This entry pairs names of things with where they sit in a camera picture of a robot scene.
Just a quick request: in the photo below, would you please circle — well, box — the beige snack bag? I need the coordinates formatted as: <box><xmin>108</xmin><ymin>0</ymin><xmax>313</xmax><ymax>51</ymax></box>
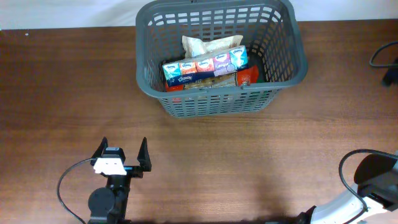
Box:
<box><xmin>182</xmin><ymin>35</ymin><xmax>243</xmax><ymax>58</ymax></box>

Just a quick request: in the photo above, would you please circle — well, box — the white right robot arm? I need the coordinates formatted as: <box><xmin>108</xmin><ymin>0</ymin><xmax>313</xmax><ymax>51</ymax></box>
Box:
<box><xmin>294</xmin><ymin>149</ymin><xmax>397</xmax><ymax>224</ymax></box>

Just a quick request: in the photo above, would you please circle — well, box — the green round cup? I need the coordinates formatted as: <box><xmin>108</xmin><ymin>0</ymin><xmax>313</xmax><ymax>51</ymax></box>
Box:
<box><xmin>256</xmin><ymin>74</ymin><xmax>265</xmax><ymax>83</ymax></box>

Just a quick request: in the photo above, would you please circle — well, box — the orange pasta package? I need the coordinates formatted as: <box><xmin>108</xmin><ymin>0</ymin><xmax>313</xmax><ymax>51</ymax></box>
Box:
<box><xmin>165</xmin><ymin>65</ymin><xmax>259</xmax><ymax>92</ymax></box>

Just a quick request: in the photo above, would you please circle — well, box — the grey plastic basket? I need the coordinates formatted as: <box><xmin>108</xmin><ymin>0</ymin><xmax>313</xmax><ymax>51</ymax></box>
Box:
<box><xmin>136</xmin><ymin>0</ymin><xmax>308</xmax><ymax>118</ymax></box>

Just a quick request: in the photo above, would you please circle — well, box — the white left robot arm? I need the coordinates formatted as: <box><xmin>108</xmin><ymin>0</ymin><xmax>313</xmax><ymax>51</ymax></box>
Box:
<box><xmin>88</xmin><ymin>138</ymin><xmax>152</xmax><ymax>224</ymax></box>

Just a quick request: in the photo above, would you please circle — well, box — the Kleenex tissue multipack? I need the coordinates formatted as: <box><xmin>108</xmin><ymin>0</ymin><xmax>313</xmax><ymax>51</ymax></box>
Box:
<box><xmin>162</xmin><ymin>45</ymin><xmax>249</xmax><ymax>87</ymax></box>

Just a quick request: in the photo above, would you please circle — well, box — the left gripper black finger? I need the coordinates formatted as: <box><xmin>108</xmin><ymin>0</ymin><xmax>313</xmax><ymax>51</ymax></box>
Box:
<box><xmin>90</xmin><ymin>137</ymin><xmax>108</xmax><ymax>165</ymax></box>
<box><xmin>137</xmin><ymin>137</ymin><xmax>152</xmax><ymax>172</ymax></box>

